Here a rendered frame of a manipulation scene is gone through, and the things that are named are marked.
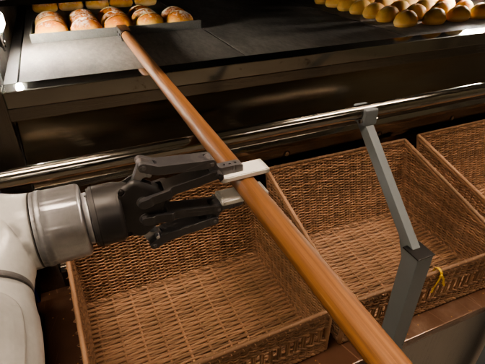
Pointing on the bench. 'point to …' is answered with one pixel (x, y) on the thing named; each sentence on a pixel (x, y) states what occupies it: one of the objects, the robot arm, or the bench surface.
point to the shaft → (285, 234)
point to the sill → (229, 68)
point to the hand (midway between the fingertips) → (242, 181)
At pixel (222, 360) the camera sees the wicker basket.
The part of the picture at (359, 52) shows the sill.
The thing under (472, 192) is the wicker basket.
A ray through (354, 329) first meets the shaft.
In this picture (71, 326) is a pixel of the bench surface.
